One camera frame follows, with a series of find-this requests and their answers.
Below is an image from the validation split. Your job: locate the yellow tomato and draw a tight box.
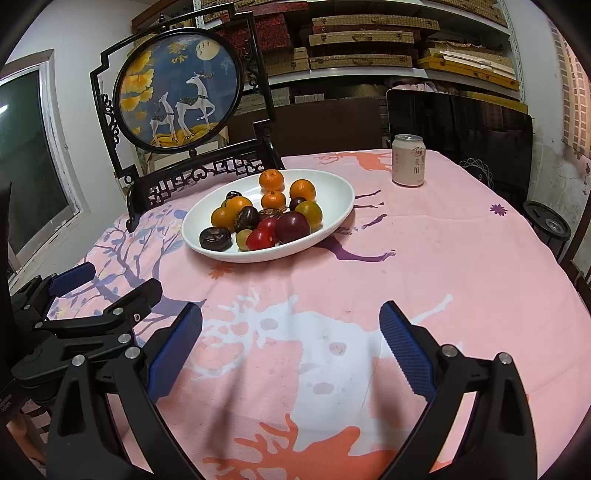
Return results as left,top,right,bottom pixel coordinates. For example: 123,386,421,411
295,200,324,229

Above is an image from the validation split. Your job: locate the dark date left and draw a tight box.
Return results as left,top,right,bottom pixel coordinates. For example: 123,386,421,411
235,206,260,232

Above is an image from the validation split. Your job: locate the pink drink can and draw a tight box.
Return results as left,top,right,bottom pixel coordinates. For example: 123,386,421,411
392,134,426,188

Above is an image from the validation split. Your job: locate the white oval plate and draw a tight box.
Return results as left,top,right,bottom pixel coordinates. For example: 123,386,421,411
181,169,355,264

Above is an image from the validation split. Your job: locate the black chair back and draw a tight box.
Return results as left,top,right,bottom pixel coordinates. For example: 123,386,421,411
385,89,534,208

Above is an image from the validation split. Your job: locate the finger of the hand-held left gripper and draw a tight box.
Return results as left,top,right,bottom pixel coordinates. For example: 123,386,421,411
9,261,97,324
11,278,163,385

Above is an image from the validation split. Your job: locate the black round stool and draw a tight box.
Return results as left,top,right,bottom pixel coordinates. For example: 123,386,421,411
523,200,573,259

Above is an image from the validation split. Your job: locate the pink printed blanket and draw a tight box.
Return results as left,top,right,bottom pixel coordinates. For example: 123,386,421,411
46,150,591,480

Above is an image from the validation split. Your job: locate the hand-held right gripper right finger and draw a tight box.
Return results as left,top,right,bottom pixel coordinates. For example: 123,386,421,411
379,300,539,480

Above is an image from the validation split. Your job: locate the round deer screen ornament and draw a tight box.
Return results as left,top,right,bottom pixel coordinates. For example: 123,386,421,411
90,11,284,232

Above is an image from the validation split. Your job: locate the stack of woven boxes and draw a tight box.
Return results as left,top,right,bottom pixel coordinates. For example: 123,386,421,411
203,0,518,107

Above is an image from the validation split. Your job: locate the red cherry tomato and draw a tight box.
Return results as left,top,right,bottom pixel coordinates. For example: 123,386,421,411
246,228,277,251

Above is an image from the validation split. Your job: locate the brown wooden board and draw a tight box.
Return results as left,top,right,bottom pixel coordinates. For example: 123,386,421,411
226,97,393,158

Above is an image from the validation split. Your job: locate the window with white frame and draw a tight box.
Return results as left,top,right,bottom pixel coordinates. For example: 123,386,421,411
0,51,86,278

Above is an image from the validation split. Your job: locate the dark purple plum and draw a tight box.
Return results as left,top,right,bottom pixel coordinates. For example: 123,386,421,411
276,211,311,244

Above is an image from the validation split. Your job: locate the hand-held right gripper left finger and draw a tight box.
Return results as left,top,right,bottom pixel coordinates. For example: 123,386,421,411
46,302,204,480

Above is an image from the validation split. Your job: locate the pink cloth bundle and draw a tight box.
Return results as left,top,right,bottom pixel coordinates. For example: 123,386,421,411
392,78,444,93

